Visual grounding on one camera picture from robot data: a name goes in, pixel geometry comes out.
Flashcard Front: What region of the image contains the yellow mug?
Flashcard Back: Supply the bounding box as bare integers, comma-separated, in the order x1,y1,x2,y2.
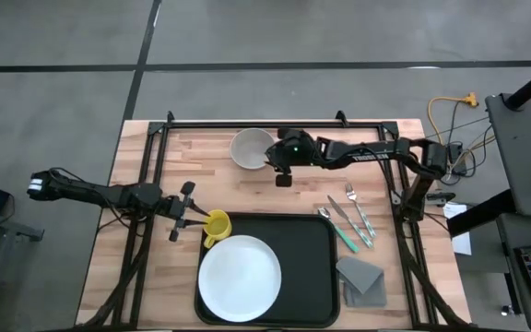
202,209,233,250

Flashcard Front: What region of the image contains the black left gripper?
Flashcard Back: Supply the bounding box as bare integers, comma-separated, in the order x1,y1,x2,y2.
157,181,211,243

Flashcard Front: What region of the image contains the white round plate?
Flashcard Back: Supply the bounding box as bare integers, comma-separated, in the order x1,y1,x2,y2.
197,234,283,324

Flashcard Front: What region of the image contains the spoon with green handle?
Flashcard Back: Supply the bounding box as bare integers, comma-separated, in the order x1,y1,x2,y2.
317,207,360,254

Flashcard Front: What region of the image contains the black power adapter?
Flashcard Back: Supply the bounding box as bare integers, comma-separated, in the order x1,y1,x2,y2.
446,142,467,177

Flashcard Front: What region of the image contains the black aluminium rig frame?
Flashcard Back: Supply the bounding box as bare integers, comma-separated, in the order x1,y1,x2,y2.
80,110,473,332

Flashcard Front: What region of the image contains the yellow extension cable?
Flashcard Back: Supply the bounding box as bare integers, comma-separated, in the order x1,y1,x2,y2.
426,92,479,145

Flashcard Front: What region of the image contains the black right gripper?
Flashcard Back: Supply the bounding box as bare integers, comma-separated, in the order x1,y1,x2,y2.
263,128,318,174

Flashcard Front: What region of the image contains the white bowl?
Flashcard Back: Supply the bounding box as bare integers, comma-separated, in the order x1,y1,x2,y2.
229,127,277,172

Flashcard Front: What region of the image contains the black plastic serving tray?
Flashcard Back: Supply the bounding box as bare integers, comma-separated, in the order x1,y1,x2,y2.
194,212,341,329

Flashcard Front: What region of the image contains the knife with patterned handle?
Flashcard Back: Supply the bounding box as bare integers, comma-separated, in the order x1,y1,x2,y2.
326,195,374,249

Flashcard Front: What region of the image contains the dark grey side desk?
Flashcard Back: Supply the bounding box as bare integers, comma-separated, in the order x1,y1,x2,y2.
495,211,531,332

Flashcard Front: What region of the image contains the fork with patterned handle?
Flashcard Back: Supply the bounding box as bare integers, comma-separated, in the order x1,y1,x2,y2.
344,183,377,239

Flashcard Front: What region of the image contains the white paper sheet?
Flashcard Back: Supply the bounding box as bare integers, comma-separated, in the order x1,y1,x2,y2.
442,202,473,256

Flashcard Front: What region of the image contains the grey cloth napkin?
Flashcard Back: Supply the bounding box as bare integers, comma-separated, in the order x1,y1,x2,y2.
336,255,388,308

